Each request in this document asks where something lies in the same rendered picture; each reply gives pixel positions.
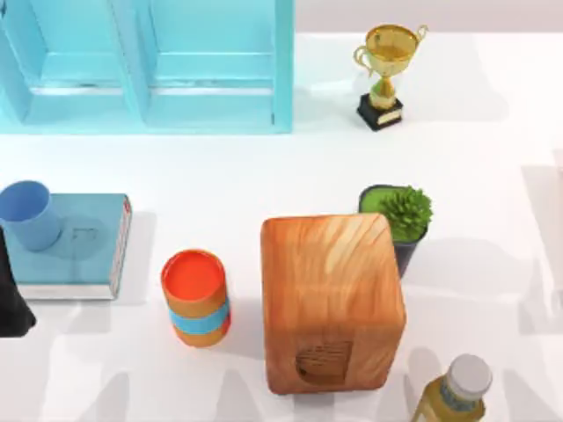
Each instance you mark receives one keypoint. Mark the wooden block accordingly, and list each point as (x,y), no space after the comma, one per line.
(330,303)

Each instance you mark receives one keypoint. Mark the orange cup with blue band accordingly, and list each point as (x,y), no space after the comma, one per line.
(195,299)

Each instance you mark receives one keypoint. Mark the green plant in dark pot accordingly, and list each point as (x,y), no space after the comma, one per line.
(404,215)

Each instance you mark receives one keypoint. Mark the light blue rack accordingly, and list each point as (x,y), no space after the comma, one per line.
(211,66)

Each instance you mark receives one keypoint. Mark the gold trophy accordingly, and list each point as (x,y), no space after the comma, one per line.
(387,57)

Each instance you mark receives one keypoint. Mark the light blue book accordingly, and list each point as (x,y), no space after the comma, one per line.
(83,259)

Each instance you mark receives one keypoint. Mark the yellow bottle with grey cap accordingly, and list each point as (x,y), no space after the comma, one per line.
(453,391)

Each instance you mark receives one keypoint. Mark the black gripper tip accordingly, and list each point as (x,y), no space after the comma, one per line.
(11,303)

